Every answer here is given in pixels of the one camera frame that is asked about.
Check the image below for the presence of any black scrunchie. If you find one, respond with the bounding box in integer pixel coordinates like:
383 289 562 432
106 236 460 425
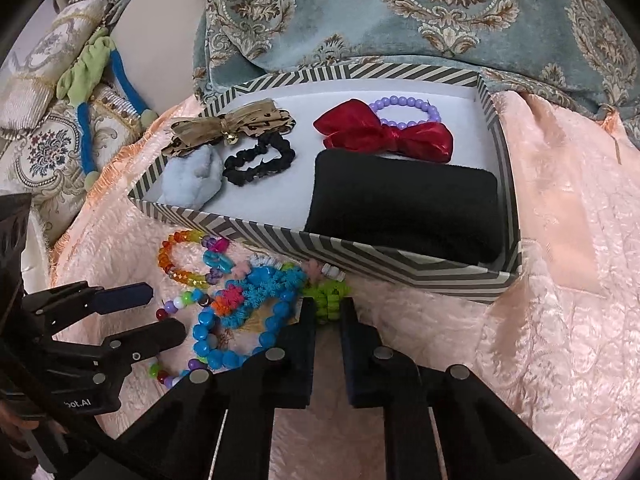
222 136 297 188

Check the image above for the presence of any rainbow crystal bead bracelet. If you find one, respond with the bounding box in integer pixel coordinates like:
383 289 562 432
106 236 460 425
157 230 235 289

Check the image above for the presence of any blue spiral hair tie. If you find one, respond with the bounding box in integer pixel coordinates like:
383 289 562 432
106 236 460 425
220 265 308 331

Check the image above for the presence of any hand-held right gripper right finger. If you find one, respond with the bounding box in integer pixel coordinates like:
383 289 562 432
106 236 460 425
340 297 583 480

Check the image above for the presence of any blue damask patterned blanket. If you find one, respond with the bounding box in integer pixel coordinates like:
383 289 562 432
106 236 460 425
192 0 640 146

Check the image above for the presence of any light blue fluffy scrunchie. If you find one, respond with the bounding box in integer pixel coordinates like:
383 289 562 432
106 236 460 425
159 150 223 209

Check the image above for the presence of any green and blue plush toy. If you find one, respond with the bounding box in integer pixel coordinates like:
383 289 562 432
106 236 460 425
56 27 157 193

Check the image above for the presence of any person's left hand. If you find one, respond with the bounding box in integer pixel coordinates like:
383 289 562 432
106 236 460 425
0 402 68 461

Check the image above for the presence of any green spiral hair tie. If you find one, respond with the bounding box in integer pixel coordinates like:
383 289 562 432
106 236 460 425
300 280 352 326

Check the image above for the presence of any red satin hair bow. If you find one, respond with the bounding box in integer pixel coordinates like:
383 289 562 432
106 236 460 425
313 100 454 163

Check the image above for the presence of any black velvet cushion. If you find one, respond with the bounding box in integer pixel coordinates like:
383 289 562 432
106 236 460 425
302 149 506 266

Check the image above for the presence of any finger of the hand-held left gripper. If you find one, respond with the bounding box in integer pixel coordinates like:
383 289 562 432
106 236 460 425
22 282 154 328
35 317 187 376

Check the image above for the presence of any patterned bolster pillow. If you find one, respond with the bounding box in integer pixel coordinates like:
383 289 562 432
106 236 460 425
0 0 116 131

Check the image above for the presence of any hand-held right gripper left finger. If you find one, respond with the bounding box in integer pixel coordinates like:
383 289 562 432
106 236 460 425
95 297 318 480

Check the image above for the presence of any striped cardboard box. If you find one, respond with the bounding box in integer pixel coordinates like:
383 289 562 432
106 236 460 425
127 62 522 306

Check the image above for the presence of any multicolour bead bracelet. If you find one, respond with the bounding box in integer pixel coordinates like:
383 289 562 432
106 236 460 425
149 292 211 388

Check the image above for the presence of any blue bead bracelet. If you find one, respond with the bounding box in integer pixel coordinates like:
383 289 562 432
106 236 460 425
191 280 301 372

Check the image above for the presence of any floral patterned cushion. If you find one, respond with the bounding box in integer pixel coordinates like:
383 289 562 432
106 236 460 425
0 95 146 246

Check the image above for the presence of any pink white spiral hair tie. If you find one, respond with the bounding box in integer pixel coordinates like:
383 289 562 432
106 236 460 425
232 254 347 283

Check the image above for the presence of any pink quilted bedspread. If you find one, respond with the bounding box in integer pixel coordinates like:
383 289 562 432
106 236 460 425
47 87 640 480

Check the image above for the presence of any purple bead bracelet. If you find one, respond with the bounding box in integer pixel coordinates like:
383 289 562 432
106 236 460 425
369 96 443 128

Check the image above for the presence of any leopard print hair bow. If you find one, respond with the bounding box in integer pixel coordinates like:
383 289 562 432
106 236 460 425
161 99 296 158

